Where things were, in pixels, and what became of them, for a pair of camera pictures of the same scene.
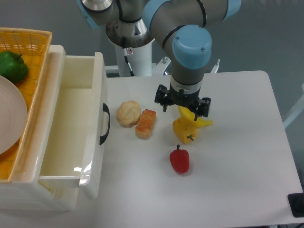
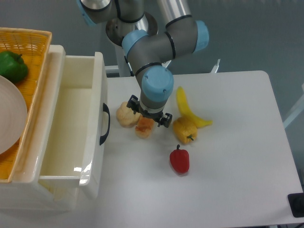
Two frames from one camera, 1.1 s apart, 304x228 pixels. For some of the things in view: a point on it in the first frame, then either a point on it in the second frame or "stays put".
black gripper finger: (163, 96) to (134, 103)
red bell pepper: (179, 159) stays put
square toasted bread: (143, 128) stays put
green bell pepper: (13, 66) stays put
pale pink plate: (13, 114) stays put
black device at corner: (296, 203) stays put
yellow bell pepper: (185, 130) stays put
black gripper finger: (203, 109) to (165, 120)
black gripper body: (190, 100) to (153, 116)
